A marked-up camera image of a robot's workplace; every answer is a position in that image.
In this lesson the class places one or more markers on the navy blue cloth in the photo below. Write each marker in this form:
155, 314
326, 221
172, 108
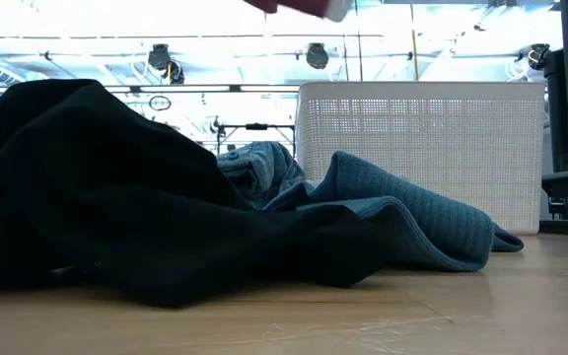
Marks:
291, 196

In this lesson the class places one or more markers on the black cloth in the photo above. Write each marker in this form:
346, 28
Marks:
116, 197

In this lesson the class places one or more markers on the blue striped towel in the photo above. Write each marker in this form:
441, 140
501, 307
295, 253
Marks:
259, 167

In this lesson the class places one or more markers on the grey overhead rail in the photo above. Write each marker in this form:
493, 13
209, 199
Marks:
234, 89

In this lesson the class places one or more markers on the white perforated plastic bin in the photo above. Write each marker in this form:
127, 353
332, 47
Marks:
461, 138

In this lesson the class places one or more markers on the black monitor stand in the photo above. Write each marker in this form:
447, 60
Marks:
557, 123

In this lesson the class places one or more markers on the teal ribbed cloth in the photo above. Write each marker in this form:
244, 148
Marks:
437, 222

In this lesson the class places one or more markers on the black background rig frame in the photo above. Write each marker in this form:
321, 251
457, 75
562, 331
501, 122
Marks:
257, 126

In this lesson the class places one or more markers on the black hanging tool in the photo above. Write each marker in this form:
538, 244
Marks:
175, 74

